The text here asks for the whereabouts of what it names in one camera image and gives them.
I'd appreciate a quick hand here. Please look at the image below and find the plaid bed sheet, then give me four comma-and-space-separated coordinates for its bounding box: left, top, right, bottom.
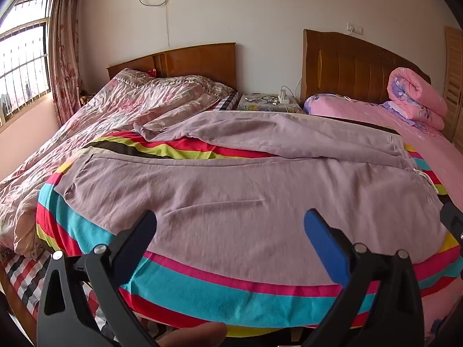
0, 91, 242, 347

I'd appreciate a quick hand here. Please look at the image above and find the pink floral curtain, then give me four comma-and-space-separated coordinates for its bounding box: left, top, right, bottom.
49, 0, 84, 127

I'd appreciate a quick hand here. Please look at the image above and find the nightstand with floral cover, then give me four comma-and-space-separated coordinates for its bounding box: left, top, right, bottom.
237, 93, 304, 113

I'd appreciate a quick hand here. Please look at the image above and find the pink floral quilt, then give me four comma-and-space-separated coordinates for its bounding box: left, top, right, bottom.
0, 68, 236, 257

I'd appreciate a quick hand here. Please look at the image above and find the panelled wooden headboard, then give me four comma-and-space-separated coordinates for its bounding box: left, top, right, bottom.
303, 29, 432, 104

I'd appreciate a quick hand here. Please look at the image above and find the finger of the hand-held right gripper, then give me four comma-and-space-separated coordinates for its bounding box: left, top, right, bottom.
439, 200, 463, 250

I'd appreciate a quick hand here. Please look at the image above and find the light wooden cabinet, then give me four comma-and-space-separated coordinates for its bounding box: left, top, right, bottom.
443, 25, 463, 141

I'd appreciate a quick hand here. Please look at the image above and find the barred window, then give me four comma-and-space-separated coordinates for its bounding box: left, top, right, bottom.
0, 0, 53, 127

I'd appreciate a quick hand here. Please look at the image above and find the rolled pink quilt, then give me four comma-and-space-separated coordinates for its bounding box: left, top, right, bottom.
383, 67, 448, 131

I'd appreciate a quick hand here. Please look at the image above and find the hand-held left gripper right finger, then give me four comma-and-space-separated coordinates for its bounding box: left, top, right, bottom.
302, 208, 425, 347

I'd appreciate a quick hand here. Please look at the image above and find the wide wooden headboard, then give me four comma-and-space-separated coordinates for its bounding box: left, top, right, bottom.
106, 42, 237, 91

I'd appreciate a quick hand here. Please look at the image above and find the pink floral bed sheet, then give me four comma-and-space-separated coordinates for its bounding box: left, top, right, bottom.
303, 93, 463, 344

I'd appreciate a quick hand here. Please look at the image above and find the striped colourful blanket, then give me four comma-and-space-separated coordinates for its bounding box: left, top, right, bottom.
36, 116, 463, 337

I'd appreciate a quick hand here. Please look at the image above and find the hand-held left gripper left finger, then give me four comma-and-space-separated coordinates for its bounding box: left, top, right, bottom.
36, 210, 160, 347

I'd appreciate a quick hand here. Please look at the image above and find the mauve sweatshirt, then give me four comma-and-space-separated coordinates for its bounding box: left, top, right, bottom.
54, 110, 451, 264

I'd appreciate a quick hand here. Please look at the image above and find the person's left hand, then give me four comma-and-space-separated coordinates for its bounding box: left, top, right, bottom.
154, 322, 228, 347

